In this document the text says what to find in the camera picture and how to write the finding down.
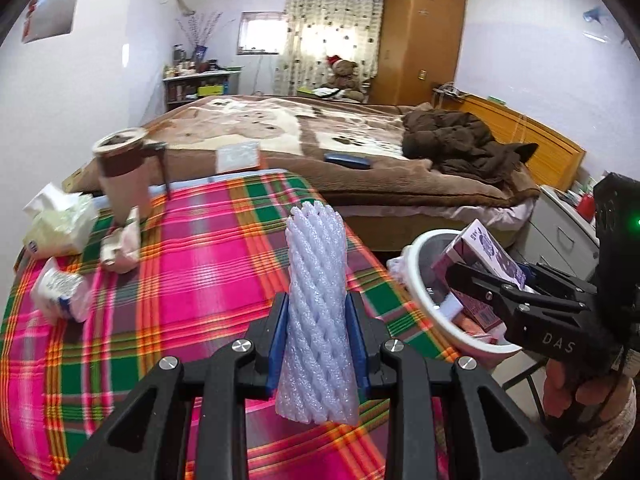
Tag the colourful plaid tablecloth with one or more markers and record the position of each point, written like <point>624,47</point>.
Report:
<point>213,257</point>

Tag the brown bear blanket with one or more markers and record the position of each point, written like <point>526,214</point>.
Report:
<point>325,150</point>

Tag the wooden headboard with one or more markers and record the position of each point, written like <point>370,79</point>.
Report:
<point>557,160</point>

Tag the patterned window curtain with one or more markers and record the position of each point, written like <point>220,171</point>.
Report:
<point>316,30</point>

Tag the small white plastic packet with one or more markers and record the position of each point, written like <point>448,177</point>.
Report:
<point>61,295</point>

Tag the small window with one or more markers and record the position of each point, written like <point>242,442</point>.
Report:
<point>262,33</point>

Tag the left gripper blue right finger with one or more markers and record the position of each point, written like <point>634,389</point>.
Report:
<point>356,345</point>

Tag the soft tissue pack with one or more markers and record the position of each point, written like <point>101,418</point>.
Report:
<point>60,223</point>

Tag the bed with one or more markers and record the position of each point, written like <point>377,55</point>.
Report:
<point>400,199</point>

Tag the cluttered shelf unit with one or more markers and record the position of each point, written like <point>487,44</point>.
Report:
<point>187,80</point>

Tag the white trash bin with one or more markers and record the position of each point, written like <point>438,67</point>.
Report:
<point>440,306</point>

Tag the teddy bear with hat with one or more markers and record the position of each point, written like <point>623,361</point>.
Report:
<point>343,78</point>

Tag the purple grape milk carton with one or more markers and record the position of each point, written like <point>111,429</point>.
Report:
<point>477,248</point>

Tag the dark brown jacket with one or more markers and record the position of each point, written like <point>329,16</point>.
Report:
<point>461,144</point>

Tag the wooden wardrobe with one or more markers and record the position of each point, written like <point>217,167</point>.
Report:
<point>419,50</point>

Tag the right hand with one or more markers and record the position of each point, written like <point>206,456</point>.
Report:
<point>607,392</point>

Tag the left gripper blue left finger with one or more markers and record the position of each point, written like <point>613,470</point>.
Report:
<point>276,332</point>

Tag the blue phone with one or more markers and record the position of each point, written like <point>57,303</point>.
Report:
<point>347,161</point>

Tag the dried branches in vase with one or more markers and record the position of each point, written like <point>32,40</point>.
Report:
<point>197,28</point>

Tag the pink brown lidded mug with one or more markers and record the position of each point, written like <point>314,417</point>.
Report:
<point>125,181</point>

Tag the wall poster with ornament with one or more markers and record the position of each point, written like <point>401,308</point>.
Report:
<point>48,18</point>

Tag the grey drawer cabinet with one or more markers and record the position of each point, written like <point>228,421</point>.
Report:
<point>556,235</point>

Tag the pink crumpled wrapper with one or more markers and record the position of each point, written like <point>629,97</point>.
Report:
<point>120,250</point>

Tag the orange tissue box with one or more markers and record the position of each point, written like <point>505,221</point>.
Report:
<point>238,157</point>

